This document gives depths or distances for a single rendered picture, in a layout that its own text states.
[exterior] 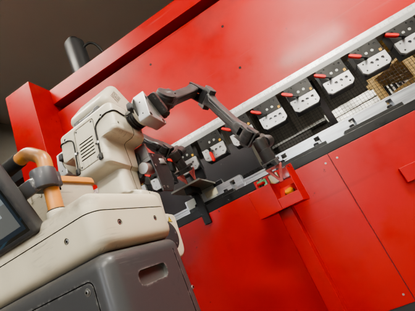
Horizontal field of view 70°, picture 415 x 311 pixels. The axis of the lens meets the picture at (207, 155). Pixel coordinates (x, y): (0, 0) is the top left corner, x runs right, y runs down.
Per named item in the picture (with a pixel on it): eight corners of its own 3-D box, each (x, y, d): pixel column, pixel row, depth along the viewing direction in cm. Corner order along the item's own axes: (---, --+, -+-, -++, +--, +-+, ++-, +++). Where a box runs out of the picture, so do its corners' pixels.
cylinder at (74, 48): (71, 83, 243) (57, 40, 258) (92, 93, 265) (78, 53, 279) (100, 62, 236) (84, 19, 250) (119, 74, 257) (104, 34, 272)
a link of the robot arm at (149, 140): (97, 127, 169) (101, 110, 165) (103, 124, 175) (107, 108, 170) (163, 161, 166) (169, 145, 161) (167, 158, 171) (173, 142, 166)
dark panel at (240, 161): (149, 245, 247) (132, 198, 261) (150, 245, 249) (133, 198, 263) (270, 185, 220) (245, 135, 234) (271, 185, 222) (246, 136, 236)
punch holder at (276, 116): (265, 131, 173) (252, 107, 178) (267, 134, 181) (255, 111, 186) (288, 118, 169) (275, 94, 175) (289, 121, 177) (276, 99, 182)
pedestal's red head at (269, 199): (260, 219, 124) (241, 181, 130) (270, 216, 138) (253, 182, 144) (304, 199, 117) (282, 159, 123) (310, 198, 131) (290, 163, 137)
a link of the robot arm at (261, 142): (249, 142, 128) (259, 135, 125) (255, 139, 134) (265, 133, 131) (257, 155, 127) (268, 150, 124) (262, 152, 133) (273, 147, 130)
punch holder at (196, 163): (180, 177, 187) (170, 155, 192) (185, 179, 195) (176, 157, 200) (199, 166, 184) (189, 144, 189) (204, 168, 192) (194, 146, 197)
